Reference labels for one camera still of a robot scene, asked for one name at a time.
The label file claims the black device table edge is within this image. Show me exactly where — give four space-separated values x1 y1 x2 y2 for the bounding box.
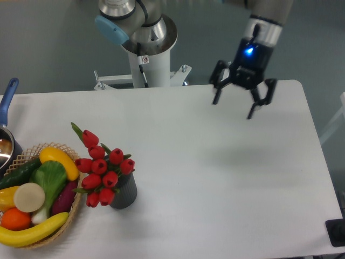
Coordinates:
325 219 345 247

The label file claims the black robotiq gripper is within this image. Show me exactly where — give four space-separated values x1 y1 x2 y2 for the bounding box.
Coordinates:
209 38 277 120

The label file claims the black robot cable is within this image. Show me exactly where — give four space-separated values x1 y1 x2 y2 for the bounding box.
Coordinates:
136 43 149 88

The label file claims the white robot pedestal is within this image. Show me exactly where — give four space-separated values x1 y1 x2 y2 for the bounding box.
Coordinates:
122 46 171 88

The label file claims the green cucumber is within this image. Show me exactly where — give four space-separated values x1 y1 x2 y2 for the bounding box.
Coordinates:
1 158 41 189

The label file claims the white frame right edge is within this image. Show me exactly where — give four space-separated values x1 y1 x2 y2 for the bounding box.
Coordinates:
319 92 344 145

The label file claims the purple sweet potato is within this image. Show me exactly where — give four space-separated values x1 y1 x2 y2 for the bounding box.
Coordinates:
51 181 78 215

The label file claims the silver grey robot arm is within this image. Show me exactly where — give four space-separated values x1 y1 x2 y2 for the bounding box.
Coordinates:
95 1 291 110

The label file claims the yellow pepper left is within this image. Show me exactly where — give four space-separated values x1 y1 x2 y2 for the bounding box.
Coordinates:
0 186 19 212

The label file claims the green bok choy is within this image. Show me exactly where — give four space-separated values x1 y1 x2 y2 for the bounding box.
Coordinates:
30 161 67 225

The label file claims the yellow squash upper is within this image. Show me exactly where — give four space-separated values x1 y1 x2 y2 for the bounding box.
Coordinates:
39 146 79 181

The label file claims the beige round disc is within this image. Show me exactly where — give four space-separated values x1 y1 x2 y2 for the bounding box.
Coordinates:
13 182 45 213

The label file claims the orange fruit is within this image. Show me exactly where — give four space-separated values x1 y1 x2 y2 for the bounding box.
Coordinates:
1 208 31 231

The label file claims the yellow banana front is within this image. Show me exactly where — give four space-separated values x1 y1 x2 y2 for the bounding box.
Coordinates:
1 212 69 248

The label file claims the dark grey ribbed vase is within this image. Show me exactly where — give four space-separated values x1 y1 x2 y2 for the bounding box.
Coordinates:
110 173 137 209

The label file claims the blue handled saucepan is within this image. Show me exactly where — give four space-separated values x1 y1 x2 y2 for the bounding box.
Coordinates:
1 78 22 178

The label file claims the white base frame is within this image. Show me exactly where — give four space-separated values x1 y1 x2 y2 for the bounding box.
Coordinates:
93 64 192 91

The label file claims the woven wicker basket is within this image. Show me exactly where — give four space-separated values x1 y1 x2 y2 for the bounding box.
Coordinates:
5 142 81 249

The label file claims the red tulip bouquet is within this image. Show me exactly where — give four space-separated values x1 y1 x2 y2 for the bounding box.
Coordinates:
71 122 135 208

